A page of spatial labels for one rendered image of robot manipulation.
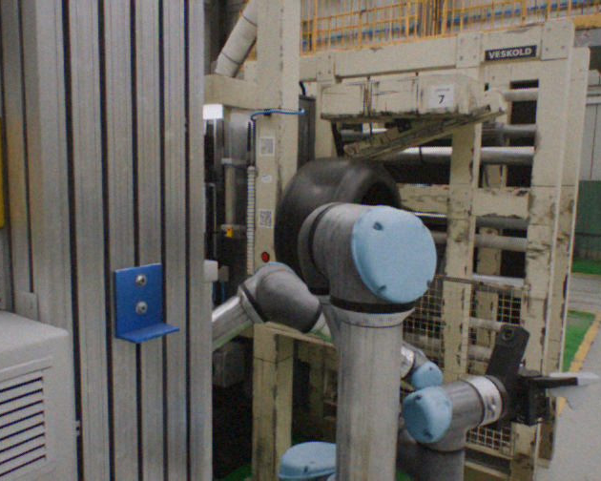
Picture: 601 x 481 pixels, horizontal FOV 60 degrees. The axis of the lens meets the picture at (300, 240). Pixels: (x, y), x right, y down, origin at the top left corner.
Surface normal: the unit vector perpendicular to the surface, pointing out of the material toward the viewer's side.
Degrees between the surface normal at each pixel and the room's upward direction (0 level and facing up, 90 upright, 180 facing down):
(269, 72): 90
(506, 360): 58
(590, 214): 90
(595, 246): 90
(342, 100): 90
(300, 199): 62
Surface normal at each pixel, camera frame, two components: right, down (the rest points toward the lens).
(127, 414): 0.82, 0.09
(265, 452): -0.57, 0.09
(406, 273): 0.50, -0.01
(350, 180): 0.30, -0.44
